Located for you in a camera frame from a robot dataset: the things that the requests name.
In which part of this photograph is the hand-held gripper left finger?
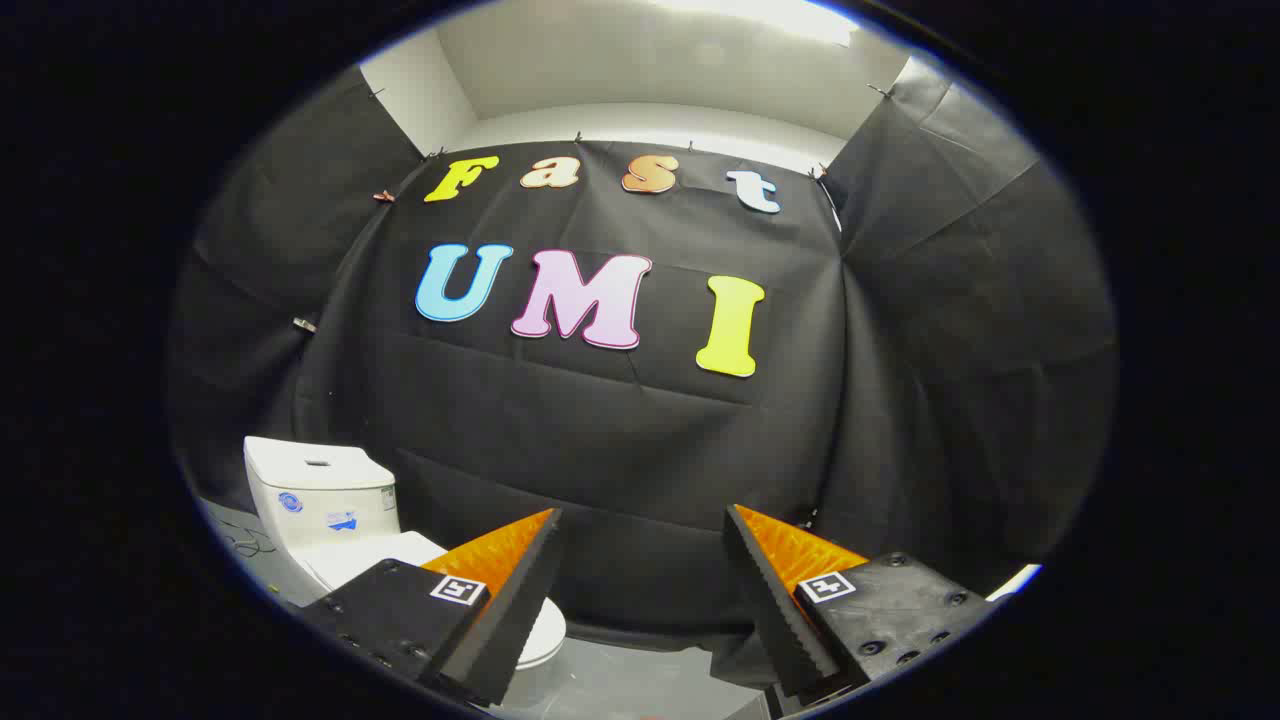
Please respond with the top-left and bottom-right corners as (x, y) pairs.
(300, 507), (565, 707)

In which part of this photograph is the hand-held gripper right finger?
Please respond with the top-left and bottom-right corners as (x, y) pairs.
(726, 504), (1003, 699)

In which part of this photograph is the white toilet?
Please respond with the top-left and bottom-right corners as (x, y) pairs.
(243, 435), (568, 701)

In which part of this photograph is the black backdrop cloth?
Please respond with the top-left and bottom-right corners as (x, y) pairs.
(168, 65), (1119, 691)

